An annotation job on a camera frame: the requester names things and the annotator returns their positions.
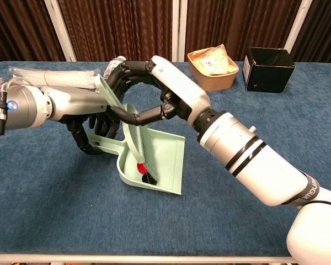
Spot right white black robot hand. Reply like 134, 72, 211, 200
104, 55, 212, 127

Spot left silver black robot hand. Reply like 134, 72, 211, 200
41, 84, 121, 156

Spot mint green hand brush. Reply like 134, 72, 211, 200
94, 76, 159, 179

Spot mint green plastic dustpan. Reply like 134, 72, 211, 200
87, 128, 186, 195

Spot black bottle cap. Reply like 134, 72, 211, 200
141, 173, 158, 185

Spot brown paper food bowl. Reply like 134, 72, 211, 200
187, 47, 239, 92

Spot clear plastic water bottle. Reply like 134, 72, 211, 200
104, 55, 127, 81

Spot black cardboard box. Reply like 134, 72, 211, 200
242, 46, 296, 94

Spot bundle of wrapped white straws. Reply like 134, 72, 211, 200
8, 66, 102, 91

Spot clear bag of white items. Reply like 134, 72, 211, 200
194, 43, 237, 76

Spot brown pleated curtain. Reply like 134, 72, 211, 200
0, 0, 331, 68

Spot blue fabric table cover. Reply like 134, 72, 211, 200
0, 60, 331, 257

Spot white upright frame post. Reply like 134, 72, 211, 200
171, 0, 188, 62

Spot white slanted frame post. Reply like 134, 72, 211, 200
284, 0, 313, 56
44, 0, 77, 62

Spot white table edge rail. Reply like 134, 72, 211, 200
0, 255, 296, 265

